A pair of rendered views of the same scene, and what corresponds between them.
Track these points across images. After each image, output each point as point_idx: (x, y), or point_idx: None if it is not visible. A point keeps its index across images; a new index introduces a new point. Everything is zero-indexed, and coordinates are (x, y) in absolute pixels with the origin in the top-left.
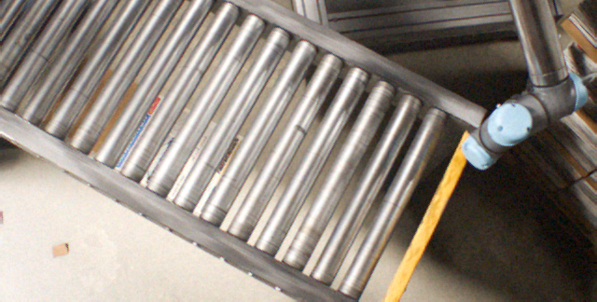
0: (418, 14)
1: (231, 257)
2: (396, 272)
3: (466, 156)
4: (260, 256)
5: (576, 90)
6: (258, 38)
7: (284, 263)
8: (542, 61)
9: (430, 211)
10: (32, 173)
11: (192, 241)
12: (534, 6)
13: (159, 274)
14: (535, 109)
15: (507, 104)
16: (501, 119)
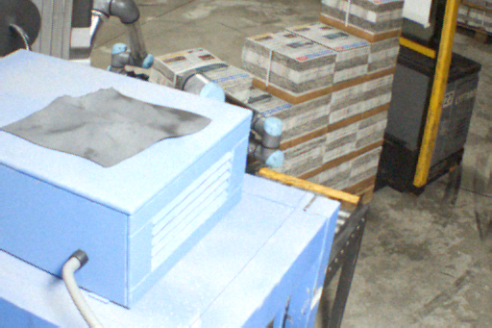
0: None
1: (341, 243)
2: (337, 195)
3: (277, 164)
4: (338, 235)
5: (254, 109)
6: None
7: (340, 228)
8: (245, 107)
9: (304, 183)
10: None
11: (335, 257)
12: (227, 93)
13: None
14: (264, 118)
15: (265, 121)
16: (274, 123)
